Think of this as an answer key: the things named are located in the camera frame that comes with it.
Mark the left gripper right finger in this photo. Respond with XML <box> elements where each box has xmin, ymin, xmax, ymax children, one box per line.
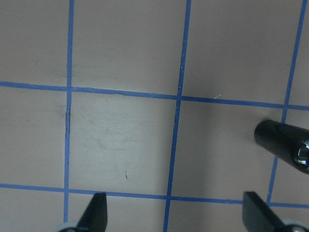
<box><xmin>242</xmin><ymin>191</ymin><xmax>285</xmax><ymax>232</ymax></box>

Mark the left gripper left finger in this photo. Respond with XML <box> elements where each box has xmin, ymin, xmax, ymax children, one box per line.
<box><xmin>75</xmin><ymin>193</ymin><xmax>108</xmax><ymax>232</ymax></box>

